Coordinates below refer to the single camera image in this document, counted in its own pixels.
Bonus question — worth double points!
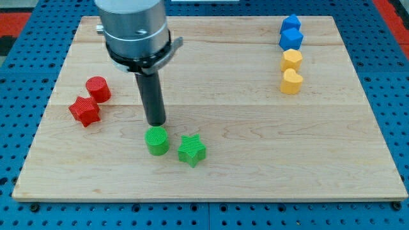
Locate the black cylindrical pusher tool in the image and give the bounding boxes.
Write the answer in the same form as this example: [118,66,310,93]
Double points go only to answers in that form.
[135,72,166,127]

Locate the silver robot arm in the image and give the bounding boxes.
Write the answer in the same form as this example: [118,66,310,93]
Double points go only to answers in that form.
[95,0,183,127]

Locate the yellow hexagon block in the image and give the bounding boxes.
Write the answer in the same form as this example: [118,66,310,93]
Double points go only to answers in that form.
[280,49,303,72]

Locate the red cylinder block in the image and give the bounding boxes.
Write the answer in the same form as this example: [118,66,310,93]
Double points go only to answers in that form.
[86,76,111,103]

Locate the green cylinder block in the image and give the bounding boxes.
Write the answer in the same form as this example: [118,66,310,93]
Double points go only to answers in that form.
[144,126,169,156]

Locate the red star block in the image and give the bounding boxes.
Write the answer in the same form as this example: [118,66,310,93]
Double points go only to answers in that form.
[68,96,100,127]

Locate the green star block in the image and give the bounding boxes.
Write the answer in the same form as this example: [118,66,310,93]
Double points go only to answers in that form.
[178,134,206,168]

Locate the wooden board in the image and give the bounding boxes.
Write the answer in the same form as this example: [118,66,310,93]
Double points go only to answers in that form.
[12,16,408,203]

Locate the yellow heart block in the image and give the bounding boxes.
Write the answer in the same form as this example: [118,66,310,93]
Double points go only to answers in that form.
[280,68,304,95]

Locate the blue cube block lower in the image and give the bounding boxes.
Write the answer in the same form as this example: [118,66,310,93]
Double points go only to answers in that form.
[279,28,304,50]

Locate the blue pentagon block upper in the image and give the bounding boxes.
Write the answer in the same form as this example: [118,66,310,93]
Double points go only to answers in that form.
[280,14,301,33]

